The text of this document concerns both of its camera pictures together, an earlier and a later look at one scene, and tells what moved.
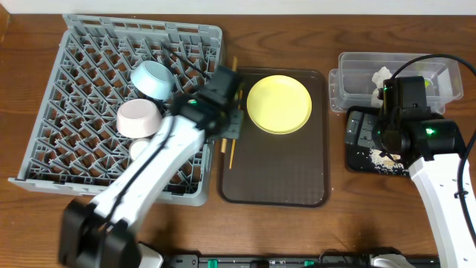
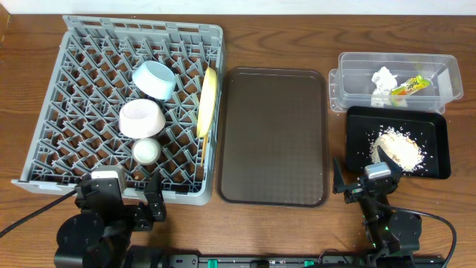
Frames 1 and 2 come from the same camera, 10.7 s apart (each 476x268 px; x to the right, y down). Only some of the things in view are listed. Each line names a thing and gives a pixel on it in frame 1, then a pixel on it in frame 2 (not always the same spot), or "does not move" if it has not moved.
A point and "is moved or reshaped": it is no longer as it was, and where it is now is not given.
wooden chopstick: [224, 141] is moved or reshaped
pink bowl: [138, 117] does not move
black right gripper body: [370, 133] to [354, 194]
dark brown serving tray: [262, 169] does not move
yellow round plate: [279, 104] is moved or reshaped
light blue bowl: [153, 79] does not move
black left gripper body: [233, 124] to [124, 203]
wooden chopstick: [234, 141] is moved or reshaped
